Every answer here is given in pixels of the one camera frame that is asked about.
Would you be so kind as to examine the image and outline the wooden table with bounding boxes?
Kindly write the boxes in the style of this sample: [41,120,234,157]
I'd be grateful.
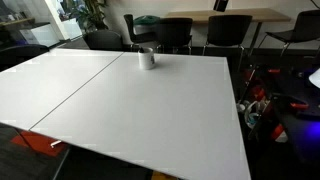
[165,7,292,56]

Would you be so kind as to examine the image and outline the green bag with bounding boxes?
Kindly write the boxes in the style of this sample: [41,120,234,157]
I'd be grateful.
[133,14,162,27]

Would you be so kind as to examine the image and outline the white printed mug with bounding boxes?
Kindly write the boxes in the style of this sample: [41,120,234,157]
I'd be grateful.
[137,46,157,71]

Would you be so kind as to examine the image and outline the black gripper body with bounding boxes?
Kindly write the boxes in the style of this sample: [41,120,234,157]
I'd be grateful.
[212,0,230,13]

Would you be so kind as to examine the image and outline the white cable bundle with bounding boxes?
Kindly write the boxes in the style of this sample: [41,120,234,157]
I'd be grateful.
[237,99,268,129]

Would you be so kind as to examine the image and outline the red and white tool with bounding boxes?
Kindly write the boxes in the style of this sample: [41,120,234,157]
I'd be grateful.
[270,123,289,144]

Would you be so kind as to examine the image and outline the green potted plant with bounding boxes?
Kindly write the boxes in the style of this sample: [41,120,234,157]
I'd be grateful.
[66,0,110,33]

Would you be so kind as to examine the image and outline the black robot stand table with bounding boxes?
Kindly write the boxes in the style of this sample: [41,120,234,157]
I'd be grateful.
[270,65,320,164]

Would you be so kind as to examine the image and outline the white low cabinet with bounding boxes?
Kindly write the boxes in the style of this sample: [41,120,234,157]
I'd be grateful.
[19,22,62,48]

